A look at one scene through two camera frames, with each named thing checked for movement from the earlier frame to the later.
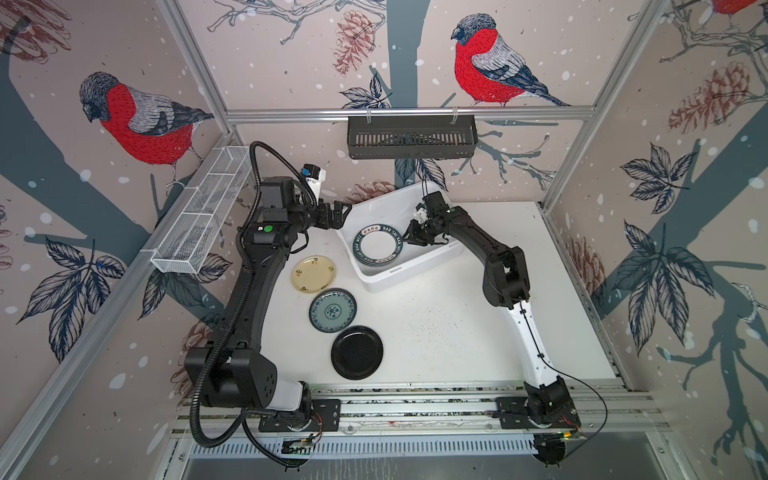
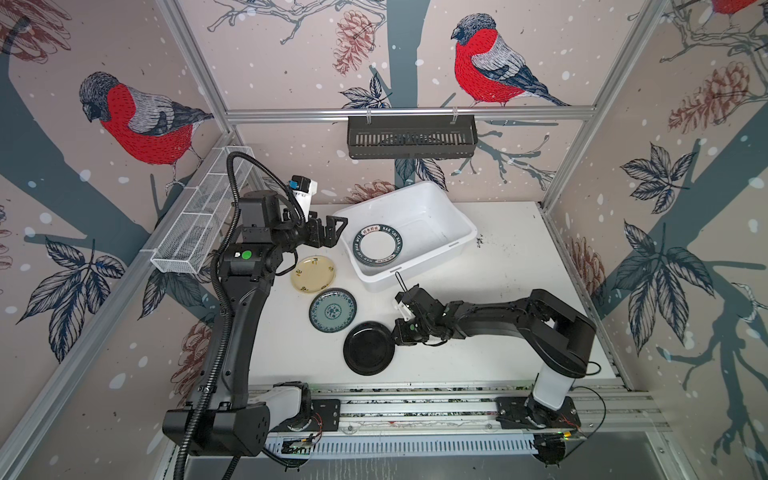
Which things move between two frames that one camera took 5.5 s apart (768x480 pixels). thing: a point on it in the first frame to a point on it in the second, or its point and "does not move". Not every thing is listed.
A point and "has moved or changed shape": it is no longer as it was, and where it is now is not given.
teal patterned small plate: [333, 310] does not move
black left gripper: [337, 217] to [330, 235]
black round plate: [356, 352] has moved or changed shape
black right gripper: [415, 234] to [403, 335]
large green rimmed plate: [377, 245] does not move
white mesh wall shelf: [189, 240] does not move
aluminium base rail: [636, 405] does not move
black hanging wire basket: [407, 137] does not move
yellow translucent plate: [313, 273] does not move
